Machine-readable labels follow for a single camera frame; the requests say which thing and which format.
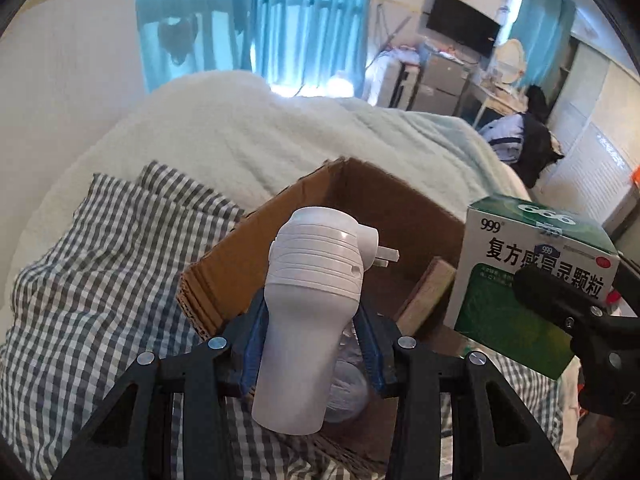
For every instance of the black television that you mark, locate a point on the black television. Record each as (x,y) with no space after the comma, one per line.
(462,22)

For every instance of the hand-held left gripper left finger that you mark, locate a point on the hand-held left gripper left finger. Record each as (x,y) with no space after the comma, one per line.
(255,345)

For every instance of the black clothes pile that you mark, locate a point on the black clothes pile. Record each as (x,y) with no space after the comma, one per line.
(537,135)

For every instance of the clear plastic bottle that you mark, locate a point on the clear plastic bottle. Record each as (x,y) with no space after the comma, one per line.
(347,390)

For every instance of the grey drawer cabinet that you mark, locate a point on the grey drawer cabinet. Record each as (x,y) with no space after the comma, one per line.
(442,82)

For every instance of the wooden dressing desk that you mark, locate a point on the wooden dressing desk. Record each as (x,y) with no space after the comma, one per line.
(492,102)

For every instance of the orange tag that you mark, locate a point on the orange tag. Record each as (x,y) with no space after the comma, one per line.
(635,176)

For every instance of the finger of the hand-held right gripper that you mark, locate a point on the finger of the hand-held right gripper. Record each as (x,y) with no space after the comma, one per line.
(555,297)

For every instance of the green white medicine box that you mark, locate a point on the green white medicine box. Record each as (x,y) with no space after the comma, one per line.
(500,320)

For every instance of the brown cardboard box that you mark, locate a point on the brown cardboard box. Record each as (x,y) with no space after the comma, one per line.
(400,210)

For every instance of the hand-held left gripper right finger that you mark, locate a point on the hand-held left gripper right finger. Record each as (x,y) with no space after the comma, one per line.
(371,350)

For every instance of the blue white striped garment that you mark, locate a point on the blue white striped garment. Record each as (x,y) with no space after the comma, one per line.
(505,137)

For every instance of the pale green blanket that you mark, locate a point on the pale green blanket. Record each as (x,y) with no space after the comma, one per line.
(250,125)

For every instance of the grey checked bed sheet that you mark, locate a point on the grey checked bed sheet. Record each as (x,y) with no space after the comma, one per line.
(100,285)

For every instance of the round mirror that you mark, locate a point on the round mirror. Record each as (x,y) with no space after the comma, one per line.
(510,60)

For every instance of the white louvred wardrobe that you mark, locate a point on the white louvred wardrobe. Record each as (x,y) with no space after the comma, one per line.
(590,160)

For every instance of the white plug-in vaporizer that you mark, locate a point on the white plug-in vaporizer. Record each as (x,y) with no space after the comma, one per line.
(300,335)

